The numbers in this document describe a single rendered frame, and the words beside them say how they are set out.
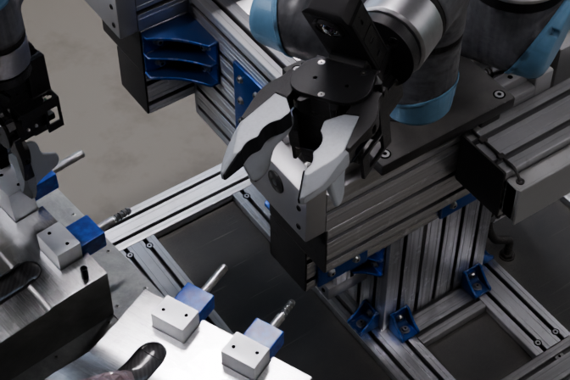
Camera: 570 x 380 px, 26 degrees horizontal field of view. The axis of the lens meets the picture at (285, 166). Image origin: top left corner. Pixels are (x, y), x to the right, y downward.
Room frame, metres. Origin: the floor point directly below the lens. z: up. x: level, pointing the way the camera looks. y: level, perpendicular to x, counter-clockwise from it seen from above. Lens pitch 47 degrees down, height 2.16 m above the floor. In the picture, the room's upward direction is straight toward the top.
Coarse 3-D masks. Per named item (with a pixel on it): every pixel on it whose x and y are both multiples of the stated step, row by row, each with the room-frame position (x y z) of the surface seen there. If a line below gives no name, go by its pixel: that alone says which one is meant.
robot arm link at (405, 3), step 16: (368, 0) 0.86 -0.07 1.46; (384, 0) 0.85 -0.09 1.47; (400, 0) 0.84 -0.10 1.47; (416, 0) 0.85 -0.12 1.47; (400, 16) 0.83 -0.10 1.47; (416, 16) 0.83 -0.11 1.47; (432, 16) 0.84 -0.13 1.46; (416, 32) 0.82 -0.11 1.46; (432, 32) 0.83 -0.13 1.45; (432, 48) 0.83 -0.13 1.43
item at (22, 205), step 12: (72, 156) 1.18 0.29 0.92; (84, 156) 1.19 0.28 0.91; (12, 168) 1.14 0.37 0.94; (60, 168) 1.16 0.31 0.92; (0, 180) 1.12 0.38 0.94; (12, 180) 1.12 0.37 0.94; (48, 180) 1.13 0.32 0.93; (0, 192) 1.11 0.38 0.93; (12, 192) 1.10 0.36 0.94; (48, 192) 1.13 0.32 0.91; (0, 204) 1.12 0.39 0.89; (12, 204) 1.09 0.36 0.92; (24, 204) 1.10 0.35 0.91; (12, 216) 1.09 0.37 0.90; (24, 216) 1.10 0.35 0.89
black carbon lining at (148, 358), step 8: (144, 344) 0.91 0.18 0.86; (152, 344) 0.92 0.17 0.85; (160, 344) 0.91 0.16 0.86; (136, 352) 0.90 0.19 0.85; (144, 352) 0.91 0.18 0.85; (152, 352) 0.91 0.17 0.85; (160, 352) 0.90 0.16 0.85; (128, 360) 0.89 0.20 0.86; (136, 360) 0.89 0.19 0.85; (144, 360) 0.89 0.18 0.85; (152, 360) 0.89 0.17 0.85; (160, 360) 0.89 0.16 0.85; (120, 368) 0.88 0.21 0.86; (128, 368) 0.88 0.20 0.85; (136, 368) 0.88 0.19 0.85; (144, 368) 0.88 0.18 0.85; (152, 368) 0.88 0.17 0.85; (136, 376) 0.87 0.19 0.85; (144, 376) 0.87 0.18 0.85
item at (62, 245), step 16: (128, 208) 1.11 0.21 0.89; (80, 224) 1.07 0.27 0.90; (96, 224) 1.07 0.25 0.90; (112, 224) 1.09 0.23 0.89; (48, 240) 1.04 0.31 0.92; (64, 240) 1.04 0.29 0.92; (80, 240) 1.05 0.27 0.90; (96, 240) 1.05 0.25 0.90; (48, 256) 1.03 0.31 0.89; (64, 256) 1.02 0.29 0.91; (80, 256) 1.03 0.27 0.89
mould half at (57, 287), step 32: (0, 224) 1.09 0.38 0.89; (32, 224) 1.09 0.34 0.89; (0, 256) 1.03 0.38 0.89; (32, 256) 1.03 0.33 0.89; (32, 288) 0.98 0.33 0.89; (64, 288) 0.98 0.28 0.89; (96, 288) 0.99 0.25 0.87; (0, 320) 0.93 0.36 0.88; (32, 320) 0.93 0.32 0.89; (64, 320) 0.96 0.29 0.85; (96, 320) 0.99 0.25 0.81; (0, 352) 0.89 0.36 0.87; (32, 352) 0.92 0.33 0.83
